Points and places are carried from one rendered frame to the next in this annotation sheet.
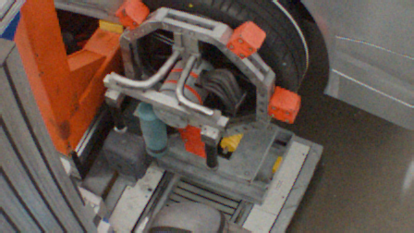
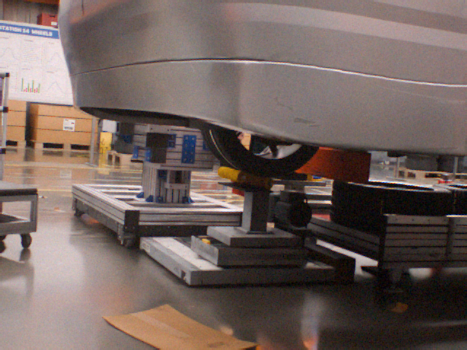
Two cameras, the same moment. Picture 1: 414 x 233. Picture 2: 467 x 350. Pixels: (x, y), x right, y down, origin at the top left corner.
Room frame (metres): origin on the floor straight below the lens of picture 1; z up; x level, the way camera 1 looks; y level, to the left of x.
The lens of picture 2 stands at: (3.34, -2.87, 0.77)
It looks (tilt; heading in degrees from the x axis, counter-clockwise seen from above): 4 degrees down; 126
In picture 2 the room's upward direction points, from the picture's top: 5 degrees clockwise
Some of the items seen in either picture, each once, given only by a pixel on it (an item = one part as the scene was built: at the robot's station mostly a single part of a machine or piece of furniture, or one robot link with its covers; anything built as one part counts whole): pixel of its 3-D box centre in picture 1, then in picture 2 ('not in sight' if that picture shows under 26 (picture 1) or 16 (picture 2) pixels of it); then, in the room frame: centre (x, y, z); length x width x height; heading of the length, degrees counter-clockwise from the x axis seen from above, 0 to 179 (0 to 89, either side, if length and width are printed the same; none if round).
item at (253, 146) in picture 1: (221, 124); (255, 213); (1.45, -0.05, 0.32); 0.40 x 0.30 x 0.28; 61
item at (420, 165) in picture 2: not in sight; (435, 152); (-1.37, 10.65, 0.55); 1.40 x 0.80 x 1.09; 61
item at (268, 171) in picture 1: (226, 150); (248, 249); (1.44, -0.07, 0.13); 0.50 x 0.36 x 0.10; 61
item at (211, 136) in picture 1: (213, 128); not in sight; (1.04, -0.02, 0.93); 0.09 x 0.05 x 0.05; 151
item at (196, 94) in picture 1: (184, 90); not in sight; (1.24, 0.06, 0.85); 0.21 x 0.14 x 0.14; 151
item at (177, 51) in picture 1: (144, 57); not in sight; (1.24, 0.18, 1.03); 0.19 x 0.18 x 0.11; 151
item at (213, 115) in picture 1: (202, 78); not in sight; (1.15, 0.00, 1.03); 0.19 x 0.18 x 0.11; 151
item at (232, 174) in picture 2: (241, 121); (231, 174); (1.33, -0.12, 0.51); 0.29 x 0.06 x 0.06; 151
